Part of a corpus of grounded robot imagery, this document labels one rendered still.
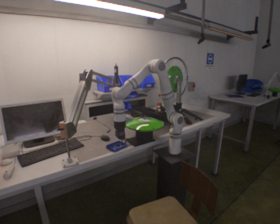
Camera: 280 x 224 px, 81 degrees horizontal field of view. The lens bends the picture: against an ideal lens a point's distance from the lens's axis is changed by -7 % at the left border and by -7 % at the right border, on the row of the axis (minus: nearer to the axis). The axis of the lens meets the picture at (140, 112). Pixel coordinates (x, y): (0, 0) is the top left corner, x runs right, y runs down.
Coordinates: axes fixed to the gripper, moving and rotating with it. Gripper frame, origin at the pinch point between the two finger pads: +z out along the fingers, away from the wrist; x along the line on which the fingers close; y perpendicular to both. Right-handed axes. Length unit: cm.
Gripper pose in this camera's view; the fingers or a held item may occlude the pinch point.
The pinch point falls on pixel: (124, 145)
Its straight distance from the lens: 118.3
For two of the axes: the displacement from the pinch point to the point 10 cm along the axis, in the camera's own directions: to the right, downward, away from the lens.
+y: -8.8, 1.2, -4.5
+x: 4.7, 2.3, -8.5
